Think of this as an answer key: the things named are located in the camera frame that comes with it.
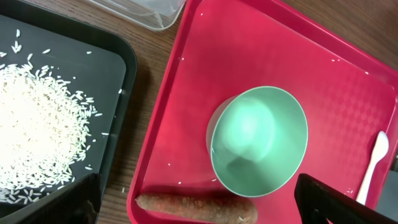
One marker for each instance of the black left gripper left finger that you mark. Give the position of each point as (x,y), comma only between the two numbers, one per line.
(78,202)

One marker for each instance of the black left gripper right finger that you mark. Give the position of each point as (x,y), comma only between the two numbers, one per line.
(319,203)

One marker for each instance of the white plastic spoon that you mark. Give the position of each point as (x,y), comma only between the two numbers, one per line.
(380,150)

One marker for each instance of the green bowl with rice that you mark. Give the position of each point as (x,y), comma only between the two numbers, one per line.
(257,140)

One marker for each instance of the black waste tray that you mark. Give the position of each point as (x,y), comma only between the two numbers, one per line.
(105,65)

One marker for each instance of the clear plastic waste bin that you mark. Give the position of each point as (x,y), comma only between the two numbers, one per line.
(155,15)

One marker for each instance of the pile of white rice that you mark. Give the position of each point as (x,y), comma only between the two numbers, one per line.
(45,126)

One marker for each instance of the orange carrot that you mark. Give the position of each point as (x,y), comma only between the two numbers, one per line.
(215,210)

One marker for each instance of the red plastic tray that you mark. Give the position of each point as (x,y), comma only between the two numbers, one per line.
(224,48)

